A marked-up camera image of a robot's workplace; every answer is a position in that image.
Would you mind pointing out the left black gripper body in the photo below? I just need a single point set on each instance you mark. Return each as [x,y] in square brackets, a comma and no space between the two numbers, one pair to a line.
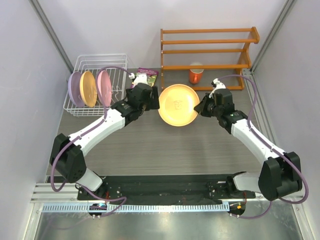
[152,103]

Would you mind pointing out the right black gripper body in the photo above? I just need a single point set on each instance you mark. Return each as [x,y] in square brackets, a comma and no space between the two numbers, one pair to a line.
[212,109]

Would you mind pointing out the yellow plate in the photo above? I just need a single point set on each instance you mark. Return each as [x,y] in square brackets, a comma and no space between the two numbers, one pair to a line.
[88,89]
[176,105]

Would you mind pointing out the pink plate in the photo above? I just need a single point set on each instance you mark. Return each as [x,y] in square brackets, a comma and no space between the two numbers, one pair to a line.
[104,87]

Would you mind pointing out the white wire dish rack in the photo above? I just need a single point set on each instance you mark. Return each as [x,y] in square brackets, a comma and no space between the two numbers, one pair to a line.
[111,72]

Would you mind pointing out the lilac plate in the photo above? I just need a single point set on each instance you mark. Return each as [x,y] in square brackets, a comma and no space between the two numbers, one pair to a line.
[74,89]

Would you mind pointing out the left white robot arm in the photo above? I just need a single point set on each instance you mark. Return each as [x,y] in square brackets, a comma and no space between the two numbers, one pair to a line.
[69,152]

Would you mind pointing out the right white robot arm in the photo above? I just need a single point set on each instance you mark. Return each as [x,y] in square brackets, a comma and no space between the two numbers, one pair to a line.
[280,174]

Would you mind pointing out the orange wooden shelf rack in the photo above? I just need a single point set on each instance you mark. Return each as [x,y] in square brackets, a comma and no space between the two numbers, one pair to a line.
[243,62]

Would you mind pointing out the purple paperback book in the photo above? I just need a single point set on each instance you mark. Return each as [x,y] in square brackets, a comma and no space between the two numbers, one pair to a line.
[151,75]

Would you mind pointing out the orange mug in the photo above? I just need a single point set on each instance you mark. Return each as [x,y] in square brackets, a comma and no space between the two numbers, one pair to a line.
[195,75]

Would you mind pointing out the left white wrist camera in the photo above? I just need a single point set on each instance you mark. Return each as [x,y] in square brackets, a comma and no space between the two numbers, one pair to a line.
[139,78]

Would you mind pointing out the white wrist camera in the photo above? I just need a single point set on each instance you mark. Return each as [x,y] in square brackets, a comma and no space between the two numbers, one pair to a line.
[216,84]
[139,78]

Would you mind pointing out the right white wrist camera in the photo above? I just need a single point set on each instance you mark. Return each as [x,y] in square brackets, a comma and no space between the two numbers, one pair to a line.
[216,84]

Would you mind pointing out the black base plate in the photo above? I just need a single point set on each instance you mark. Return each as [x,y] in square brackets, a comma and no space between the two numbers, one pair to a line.
[172,190]

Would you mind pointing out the white slotted cable duct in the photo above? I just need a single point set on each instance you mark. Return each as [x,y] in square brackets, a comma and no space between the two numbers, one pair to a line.
[101,207]

